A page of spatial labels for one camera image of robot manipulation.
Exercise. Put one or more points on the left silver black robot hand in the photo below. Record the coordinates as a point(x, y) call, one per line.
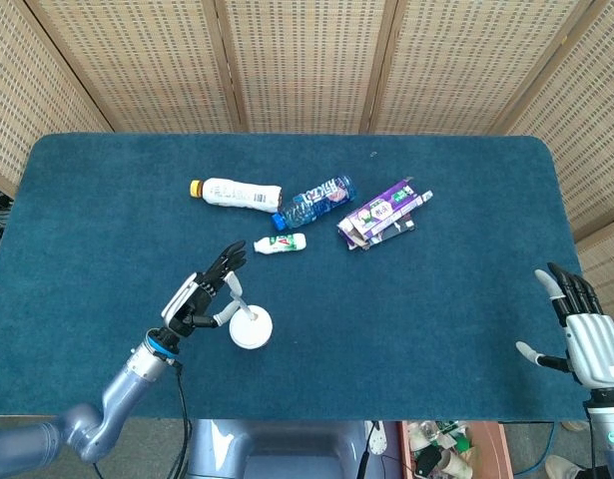
point(196, 299)

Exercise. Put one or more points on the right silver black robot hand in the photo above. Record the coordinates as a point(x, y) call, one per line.
point(596, 349)

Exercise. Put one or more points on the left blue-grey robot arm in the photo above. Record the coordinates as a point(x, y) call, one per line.
point(122, 384)

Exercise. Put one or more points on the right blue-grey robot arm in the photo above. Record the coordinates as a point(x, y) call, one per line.
point(611, 439)

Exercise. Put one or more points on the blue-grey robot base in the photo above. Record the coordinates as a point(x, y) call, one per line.
point(286, 449)

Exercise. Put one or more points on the crumpled white paper cup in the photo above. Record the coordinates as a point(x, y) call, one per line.
point(456, 466)

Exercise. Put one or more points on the woven bamboo screen panel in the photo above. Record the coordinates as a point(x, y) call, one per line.
point(608, 269)
point(27, 100)
point(586, 125)
point(306, 65)
point(137, 65)
point(461, 65)

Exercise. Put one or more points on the small white bottle green label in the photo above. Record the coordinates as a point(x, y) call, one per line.
point(281, 243)

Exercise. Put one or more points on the white bottle yellow cap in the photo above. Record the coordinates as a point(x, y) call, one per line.
point(236, 193)

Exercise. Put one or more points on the beige shoe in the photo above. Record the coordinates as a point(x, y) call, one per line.
point(561, 469)

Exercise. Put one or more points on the red waste bin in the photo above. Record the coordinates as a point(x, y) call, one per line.
point(491, 449)

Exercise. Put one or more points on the clear bottle blue cap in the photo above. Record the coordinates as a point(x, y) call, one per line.
point(311, 202)

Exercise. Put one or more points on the blue felt table cover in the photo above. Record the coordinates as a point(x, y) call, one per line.
point(386, 324)

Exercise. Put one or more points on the flattened purple milk carton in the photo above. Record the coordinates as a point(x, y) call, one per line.
point(381, 212)

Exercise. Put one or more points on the flattened black carton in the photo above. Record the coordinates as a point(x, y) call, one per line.
point(401, 227)

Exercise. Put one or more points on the white oval device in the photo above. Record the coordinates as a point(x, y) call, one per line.
point(378, 439)

